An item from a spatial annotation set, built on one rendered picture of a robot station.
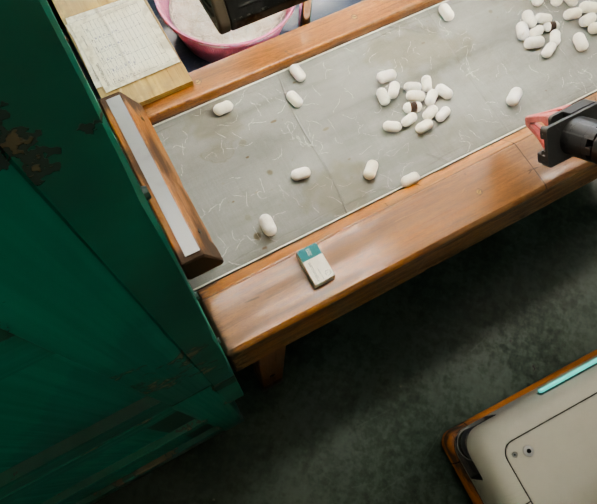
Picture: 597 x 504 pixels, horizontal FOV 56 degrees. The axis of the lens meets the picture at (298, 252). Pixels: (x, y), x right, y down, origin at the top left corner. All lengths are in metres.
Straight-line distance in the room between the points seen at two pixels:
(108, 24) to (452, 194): 0.66
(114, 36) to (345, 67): 0.41
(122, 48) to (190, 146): 0.21
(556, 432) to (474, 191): 0.68
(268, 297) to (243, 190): 0.20
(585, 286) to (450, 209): 1.01
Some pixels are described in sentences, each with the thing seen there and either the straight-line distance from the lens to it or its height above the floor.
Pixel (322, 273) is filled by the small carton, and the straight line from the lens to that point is 0.83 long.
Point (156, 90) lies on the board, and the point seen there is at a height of 0.78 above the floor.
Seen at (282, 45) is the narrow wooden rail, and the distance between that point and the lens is 1.06.
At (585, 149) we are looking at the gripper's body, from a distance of 0.88.
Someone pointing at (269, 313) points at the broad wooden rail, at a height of 0.76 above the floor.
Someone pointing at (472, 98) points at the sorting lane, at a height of 0.74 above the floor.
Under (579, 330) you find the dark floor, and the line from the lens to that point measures 1.84.
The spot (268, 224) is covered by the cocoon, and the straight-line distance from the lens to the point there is 0.88.
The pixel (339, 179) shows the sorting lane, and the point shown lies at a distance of 0.95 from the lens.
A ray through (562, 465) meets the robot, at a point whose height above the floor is 0.28.
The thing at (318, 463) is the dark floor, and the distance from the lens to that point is 1.58.
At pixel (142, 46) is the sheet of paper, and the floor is 0.78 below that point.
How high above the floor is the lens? 1.58
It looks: 70 degrees down
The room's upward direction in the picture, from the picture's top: 7 degrees clockwise
